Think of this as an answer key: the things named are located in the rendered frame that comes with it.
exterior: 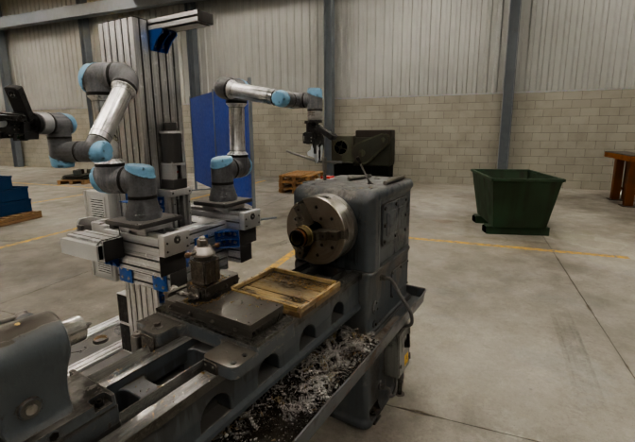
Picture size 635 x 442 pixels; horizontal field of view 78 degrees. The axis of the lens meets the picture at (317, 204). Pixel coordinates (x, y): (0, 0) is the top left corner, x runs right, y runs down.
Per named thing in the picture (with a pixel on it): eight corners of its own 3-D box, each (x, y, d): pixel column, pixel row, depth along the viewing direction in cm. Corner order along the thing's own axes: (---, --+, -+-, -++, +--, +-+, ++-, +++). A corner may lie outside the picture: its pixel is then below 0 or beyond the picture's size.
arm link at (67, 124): (80, 136, 146) (77, 112, 144) (57, 137, 135) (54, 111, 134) (61, 136, 147) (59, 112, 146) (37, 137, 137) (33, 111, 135)
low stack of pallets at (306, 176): (296, 185, 1082) (296, 170, 1074) (325, 187, 1056) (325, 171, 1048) (277, 193, 966) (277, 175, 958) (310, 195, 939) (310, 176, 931)
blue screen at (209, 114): (180, 191, 1000) (173, 95, 956) (211, 189, 1039) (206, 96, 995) (231, 224, 650) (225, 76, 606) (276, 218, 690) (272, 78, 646)
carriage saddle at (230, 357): (198, 303, 155) (197, 289, 154) (296, 334, 131) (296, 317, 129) (128, 337, 130) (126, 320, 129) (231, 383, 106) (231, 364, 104)
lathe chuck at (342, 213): (292, 244, 198) (303, 185, 188) (346, 269, 183) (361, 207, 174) (281, 248, 190) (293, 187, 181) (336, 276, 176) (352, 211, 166)
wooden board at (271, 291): (273, 274, 185) (273, 265, 184) (340, 290, 166) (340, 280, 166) (227, 297, 160) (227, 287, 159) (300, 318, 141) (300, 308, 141)
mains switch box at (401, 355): (394, 383, 241) (398, 255, 226) (421, 393, 232) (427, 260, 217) (370, 417, 213) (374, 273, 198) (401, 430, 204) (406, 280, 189)
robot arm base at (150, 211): (117, 218, 169) (114, 195, 167) (147, 212, 182) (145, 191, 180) (140, 222, 161) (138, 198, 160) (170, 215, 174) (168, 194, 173)
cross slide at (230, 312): (195, 291, 152) (194, 280, 151) (284, 317, 130) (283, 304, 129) (157, 307, 138) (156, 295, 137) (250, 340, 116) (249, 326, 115)
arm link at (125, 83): (153, 77, 168) (112, 170, 142) (129, 78, 169) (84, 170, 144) (140, 55, 158) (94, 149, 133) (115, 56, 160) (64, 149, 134)
